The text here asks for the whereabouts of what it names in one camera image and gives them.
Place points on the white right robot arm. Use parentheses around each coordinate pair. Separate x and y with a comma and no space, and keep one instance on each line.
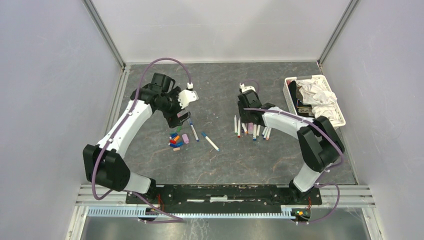
(319,143)

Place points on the white marker red tip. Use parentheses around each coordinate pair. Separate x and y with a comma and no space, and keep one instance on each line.
(238,128)

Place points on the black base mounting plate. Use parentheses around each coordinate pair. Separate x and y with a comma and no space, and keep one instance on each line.
(230,198)

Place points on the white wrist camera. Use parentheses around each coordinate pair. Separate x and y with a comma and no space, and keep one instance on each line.
(244,88)
(187,96)

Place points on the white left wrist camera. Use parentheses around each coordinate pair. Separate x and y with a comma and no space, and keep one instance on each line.
(187,96)

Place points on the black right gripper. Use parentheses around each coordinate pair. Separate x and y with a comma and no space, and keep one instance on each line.
(243,118)

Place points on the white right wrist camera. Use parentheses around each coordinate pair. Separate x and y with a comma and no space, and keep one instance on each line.
(244,88)

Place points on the white marker teal cap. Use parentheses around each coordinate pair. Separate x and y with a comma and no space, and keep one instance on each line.
(210,141)

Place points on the white perforated plastic basket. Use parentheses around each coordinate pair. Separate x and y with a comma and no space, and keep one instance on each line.
(290,103)

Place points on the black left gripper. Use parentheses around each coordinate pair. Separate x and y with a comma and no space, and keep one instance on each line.
(174,121)

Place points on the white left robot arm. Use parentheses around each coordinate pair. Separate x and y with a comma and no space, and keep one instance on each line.
(104,162)

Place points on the white acrylic marker peach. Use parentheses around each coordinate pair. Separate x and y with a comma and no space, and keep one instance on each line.
(268,133)

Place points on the white marker dark green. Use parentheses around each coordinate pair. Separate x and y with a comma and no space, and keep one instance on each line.
(258,128)

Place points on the white crumpled cloth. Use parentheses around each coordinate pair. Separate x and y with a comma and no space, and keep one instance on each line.
(314,92)

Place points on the white marker orange tip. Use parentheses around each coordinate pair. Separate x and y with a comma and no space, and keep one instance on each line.
(244,128)

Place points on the white marker green cap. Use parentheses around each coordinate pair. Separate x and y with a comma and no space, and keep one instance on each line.
(235,121)

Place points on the black printed t-shirt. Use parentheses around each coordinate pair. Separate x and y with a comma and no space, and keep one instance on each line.
(304,110)

